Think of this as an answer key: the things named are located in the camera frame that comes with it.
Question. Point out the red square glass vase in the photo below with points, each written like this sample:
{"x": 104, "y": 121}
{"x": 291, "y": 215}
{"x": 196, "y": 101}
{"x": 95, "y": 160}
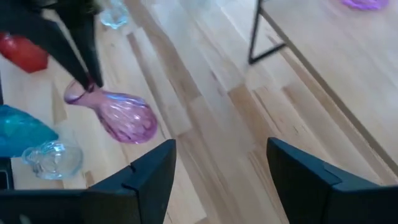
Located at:
{"x": 23, "y": 54}

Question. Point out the clear scalloped squat glass vase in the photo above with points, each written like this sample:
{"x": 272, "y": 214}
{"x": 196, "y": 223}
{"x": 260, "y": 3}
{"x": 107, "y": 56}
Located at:
{"x": 53, "y": 160}

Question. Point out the teal square cut-glass vase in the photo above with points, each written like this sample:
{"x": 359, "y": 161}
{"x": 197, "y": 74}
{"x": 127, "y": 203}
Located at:
{"x": 18, "y": 130}

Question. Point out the clear square glass vase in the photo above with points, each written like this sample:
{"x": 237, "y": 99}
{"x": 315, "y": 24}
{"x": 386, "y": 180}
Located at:
{"x": 115, "y": 15}

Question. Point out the pink tall swirl glass vase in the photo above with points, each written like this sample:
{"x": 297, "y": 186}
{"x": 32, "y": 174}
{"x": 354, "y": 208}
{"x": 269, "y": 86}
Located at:
{"x": 365, "y": 3}

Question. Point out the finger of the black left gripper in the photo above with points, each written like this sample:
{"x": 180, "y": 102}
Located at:
{"x": 37, "y": 31}
{"x": 87, "y": 46}

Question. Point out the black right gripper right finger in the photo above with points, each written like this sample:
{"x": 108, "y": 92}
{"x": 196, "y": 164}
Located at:
{"x": 326, "y": 202}

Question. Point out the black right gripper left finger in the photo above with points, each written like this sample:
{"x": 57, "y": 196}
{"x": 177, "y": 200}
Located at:
{"x": 93, "y": 205}

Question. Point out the black aluminium table frame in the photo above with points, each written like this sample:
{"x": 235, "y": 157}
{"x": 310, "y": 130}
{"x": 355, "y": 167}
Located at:
{"x": 6, "y": 174}

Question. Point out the pink bulbous glass vase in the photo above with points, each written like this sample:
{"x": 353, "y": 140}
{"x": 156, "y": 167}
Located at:
{"x": 127, "y": 118}

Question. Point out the wooden shelf black metal frame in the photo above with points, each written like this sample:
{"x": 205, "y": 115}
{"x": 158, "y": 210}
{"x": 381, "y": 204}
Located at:
{"x": 342, "y": 62}

